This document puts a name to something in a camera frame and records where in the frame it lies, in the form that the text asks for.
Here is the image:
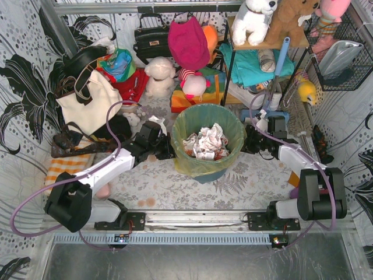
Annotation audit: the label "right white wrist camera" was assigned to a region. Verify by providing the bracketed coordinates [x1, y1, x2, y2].
[255, 109, 268, 132]

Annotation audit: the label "aluminium front rail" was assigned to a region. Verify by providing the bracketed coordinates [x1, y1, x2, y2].
[42, 208, 356, 234]

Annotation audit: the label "pink white plush doll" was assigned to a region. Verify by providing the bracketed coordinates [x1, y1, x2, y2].
[178, 68, 210, 99]

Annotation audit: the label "pink plush toy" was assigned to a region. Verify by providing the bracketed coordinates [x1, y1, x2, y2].
[309, 0, 351, 54]

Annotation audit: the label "cream canvas tote bag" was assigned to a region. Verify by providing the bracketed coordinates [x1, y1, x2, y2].
[57, 70, 122, 135]

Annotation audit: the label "brown teddy bear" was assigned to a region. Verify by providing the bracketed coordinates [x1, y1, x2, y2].
[265, 0, 320, 47]

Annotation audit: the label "rainbow striped bag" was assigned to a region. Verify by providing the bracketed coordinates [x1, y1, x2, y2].
[170, 67, 226, 113]

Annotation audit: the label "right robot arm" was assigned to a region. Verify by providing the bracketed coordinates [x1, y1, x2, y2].
[243, 115, 347, 231]

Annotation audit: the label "black wire basket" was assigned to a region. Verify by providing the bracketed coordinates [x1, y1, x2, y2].
[305, 14, 372, 92]

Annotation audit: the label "teal folded cloth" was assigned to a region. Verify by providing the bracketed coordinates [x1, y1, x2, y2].
[219, 44, 295, 87]

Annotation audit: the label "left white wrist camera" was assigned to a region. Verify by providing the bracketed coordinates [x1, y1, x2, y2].
[149, 115, 167, 135]

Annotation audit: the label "colourful printed bag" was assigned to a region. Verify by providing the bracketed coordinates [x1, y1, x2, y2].
[96, 48, 136, 83]

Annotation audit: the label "white sneakers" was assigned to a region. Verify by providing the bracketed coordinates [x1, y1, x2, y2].
[228, 81, 282, 111]

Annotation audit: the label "pink rolled towel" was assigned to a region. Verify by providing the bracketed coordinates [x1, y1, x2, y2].
[95, 183, 111, 200]

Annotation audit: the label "cream plush sheep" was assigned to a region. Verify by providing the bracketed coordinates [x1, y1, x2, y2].
[145, 57, 176, 97]

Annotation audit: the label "yellow trash bag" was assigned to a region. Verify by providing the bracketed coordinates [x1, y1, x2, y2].
[171, 103, 246, 177]

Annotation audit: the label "red cloth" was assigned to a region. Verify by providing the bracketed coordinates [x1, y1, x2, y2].
[112, 68, 149, 102]

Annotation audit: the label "magenta fabric hat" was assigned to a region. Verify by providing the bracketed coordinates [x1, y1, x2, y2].
[168, 16, 210, 71]

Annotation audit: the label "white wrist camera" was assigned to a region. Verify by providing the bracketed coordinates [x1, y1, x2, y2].
[255, 109, 268, 132]
[149, 115, 167, 135]

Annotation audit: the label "black leather handbag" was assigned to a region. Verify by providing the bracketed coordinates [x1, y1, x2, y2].
[133, 13, 172, 65]

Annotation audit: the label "yellow plush duck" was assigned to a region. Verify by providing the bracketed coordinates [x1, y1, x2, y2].
[294, 71, 316, 106]

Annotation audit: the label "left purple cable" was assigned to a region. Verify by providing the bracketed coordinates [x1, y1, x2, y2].
[9, 100, 146, 251]

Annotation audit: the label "orange plush toy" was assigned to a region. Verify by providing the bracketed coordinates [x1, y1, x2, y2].
[202, 25, 218, 59]

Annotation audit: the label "crumpled paper trash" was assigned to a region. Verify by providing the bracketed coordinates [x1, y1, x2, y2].
[182, 123, 230, 161]

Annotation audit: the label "orange checkered cloth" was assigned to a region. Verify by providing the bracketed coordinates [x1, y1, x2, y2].
[44, 154, 94, 187]

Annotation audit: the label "blue floor mop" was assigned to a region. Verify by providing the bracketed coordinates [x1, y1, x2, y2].
[239, 36, 292, 124]

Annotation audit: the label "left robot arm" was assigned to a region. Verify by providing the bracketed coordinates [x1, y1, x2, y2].
[44, 121, 175, 233]

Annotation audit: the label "teal trash bin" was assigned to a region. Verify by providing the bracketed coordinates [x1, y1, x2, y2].
[171, 103, 245, 184]

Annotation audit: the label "silver foil pouch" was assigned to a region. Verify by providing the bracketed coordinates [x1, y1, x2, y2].
[319, 40, 364, 76]

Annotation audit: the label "white plush dog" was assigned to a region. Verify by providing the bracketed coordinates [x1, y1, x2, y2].
[232, 0, 278, 46]

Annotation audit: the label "purple orange sock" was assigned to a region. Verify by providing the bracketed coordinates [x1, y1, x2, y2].
[288, 171, 300, 199]

